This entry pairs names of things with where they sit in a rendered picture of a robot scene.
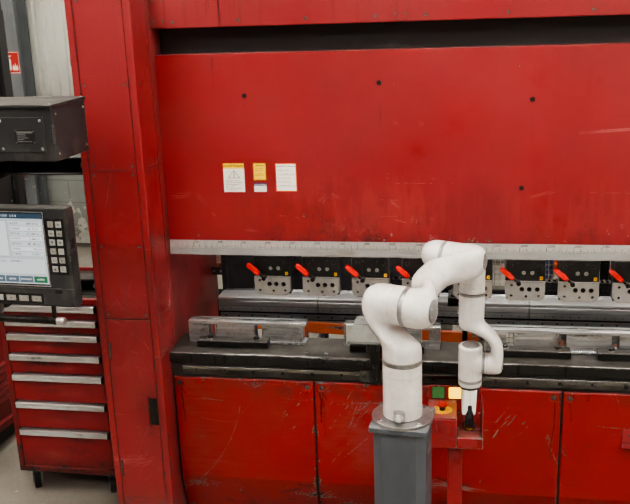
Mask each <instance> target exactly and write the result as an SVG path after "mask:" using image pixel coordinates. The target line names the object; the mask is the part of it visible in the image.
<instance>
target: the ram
mask: <svg viewBox="0 0 630 504"><path fill-rule="evenodd" d="M154 59H155V71H156V83H157V95H158V107H159V119H160V131H161V143H162V156H163V168H164V180H165V192H166V204H167V216H168V228H169V239H170V240H234V241H313V242H393V243H427V242H429V241H432V240H443V241H450V242H459V243H472V244H552V245H630V42H619V43H579V44H540V45H500V46H461V47H421V48H382V49H342V50H303V51H264V52H224V53H185V54H159V55H155V56H154ZM223 163H244V178H245V192H225V191H224V175H223ZM253 163H265V166H266V180H254V173H253ZM275 163H296V173H297V192H276V179H275ZM254 183H266V185H267V192H254ZM170 240H169V241H170ZM170 253H171V254H199V255H264V256H328V257H392V258H421V251H403V250H332V249H261V248H190V247H170ZM486 254H487V258H488V259H521V260H586V261H630V254H615V253H544V252H486Z"/></svg>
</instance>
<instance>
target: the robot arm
mask: <svg viewBox="0 0 630 504"><path fill-rule="evenodd" d="M421 258H422V261H423V263H424V265H423V266H422V267H421V268H419V269H418V271H417V272H416V273H415V274H414V276H413V278H412V281H411V287H406V286H400V285H393V284H386V283H378V284H374V285H372V286H370V287H369V288H368V289H367V290H366V291H365V293H364V295H363V299H362V311H363V315H364V317H365V319H366V321H367V323H368V324H369V326H370V327H371V329H372V330H373V332H374V333H375V335H376V336H377V337H378V339H379V341H380V343H381V346H382V366H383V404H381V405H379V406H378V407H376V408H375V409H374V410H373V412H372V420H373V422H374V423H375V424H377V425H378V426H380V427H382V428H384V429H388V430H392V431H402V432H404V431H415V430H419V429H422V428H425V427H427V426H428V425H430V424H431V423H432V421H433V418H434V414H433V412H432V410H431V409H430V408H429V407H427V405H423V404H422V348H421V345H420V343H419V342H418V341H417V340H416V339H415V338H414V337H413V336H411V335H410V334H409V333H408V332H407V331H406V330H404V329H403V328H402V327H406V328H412V329H425V328H428V327H430V326H431V325H433V324H434V322H435V321H436V319H437V316H438V299H437V298H438V295H439V294H440V293H441V291H443V290H444V289H445V288H446V287H447V286H449V285H452V284H455V283H459V326H460V328H461V329H463V330H465V331H467V332H470V333H473V334H476V335H478V336H480V337H482V338H483V339H485V340H486V341H487V342H488V344H489V345H490V348H491V352H490V353H484V352H482V348H483V347H482V344H481V343H479V342H477V341H472V340H468V341H463V342H461V343H460V344H459V351H458V384H459V386H460V388H461V389H462V414H463V415H466V416H465V427H474V416H473V414H474V415H475V412H476V401H477V390H478V389H479V388H480V386H481V384H482V374H490V375H497V374H500V373H501V372H502V369H503V345H502V342H501V339H500V338H499V336H498V334H497V333H496V332H495V331H494V330H493V329H492V328H491V327H490V326H489V325H488V324H487V323H486V322H485V320H484V305H485V274H486V266H487V260H488V258H487V254H486V252H485V250H484V249H483V248H482V247H480V246H478V245H474V244H467V243H459V242H450V241H443V240H432V241H429V242H427V243H426V244H425V245H424V246H423V248H422V250H421Z"/></svg>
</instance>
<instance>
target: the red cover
mask: <svg viewBox="0 0 630 504"><path fill-rule="evenodd" d="M148 3H149V15H150V27H151V29H179V28H212V27H245V26H278V25H311V24H343V23H376V22H399V21H401V22H408V21H441V20H474V19H507V18H539V17H572V16H605V15H630V0H148Z"/></svg>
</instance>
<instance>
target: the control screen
mask: <svg viewBox="0 0 630 504"><path fill-rule="evenodd" d="M0 282H2V283H25V284H49V285H50V282H49V274H48V266H47V258H46V250H45V242H44V234H43V225H42V217H41V214H28V213H0Z"/></svg>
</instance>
